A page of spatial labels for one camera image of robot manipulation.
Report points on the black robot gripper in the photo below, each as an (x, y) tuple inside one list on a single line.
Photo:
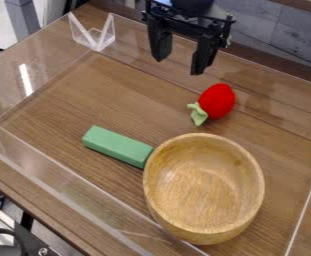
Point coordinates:
[(197, 15)]

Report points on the green rectangular block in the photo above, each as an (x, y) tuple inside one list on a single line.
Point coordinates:
[(116, 146)]

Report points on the brown wooden bowl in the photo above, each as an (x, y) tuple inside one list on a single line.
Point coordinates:
[(203, 188)]

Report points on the red plush strawberry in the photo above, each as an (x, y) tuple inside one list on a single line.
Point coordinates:
[(214, 103)]

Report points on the grey table leg post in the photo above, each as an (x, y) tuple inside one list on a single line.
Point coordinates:
[(22, 17)]

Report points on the black clamp bracket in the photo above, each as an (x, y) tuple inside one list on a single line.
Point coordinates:
[(35, 247)]

